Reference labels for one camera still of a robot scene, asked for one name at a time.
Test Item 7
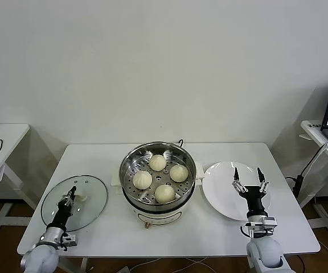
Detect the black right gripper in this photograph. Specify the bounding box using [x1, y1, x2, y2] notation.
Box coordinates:
[232, 167, 269, 213]

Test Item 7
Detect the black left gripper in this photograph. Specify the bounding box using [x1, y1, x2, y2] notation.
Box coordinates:
[48, 186, 78, 229]

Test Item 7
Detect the glass pot lid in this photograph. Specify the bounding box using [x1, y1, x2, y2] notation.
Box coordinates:
[40, 175, 109, 231]

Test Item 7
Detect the white steamed baozi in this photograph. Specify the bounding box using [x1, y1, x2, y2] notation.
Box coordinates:
[169, 164, 189, 183]
[133, 171, 153, 190]
[149, 155, 166, 172]
[154, 184, 176, 204]

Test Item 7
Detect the stainless steel steamer basket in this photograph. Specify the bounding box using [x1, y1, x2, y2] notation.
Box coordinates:
[119, 141, 198, 213]

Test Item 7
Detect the stainless steel steamer pot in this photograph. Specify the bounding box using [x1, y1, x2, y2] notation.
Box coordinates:
[111, 161, 205, 230]

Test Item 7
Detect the white round plate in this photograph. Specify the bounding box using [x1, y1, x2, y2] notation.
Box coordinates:
[202, 161, 272, 222]

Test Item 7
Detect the white side desk with laptop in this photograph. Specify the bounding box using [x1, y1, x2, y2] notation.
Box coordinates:
[299, 119, 328, 244]

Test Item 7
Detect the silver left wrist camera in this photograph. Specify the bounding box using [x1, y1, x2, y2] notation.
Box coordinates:
[58, 233, 79, 251]

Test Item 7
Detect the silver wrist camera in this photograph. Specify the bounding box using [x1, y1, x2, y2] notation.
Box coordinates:
[58, 233, 79, 251]
[240, 216, 278, 239]

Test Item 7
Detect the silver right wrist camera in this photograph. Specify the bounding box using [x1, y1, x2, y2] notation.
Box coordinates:
[240, 216, 278, 239]

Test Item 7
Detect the black power adapter with cable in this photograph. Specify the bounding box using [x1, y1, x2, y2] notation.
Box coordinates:
[284, 163, 310, 197]

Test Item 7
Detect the white side desk with cable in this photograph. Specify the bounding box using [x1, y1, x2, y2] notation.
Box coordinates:
[0, 123, 39, 242]

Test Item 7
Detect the white laptop cable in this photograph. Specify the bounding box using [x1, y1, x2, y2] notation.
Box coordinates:
[306, 143, 328, 175]

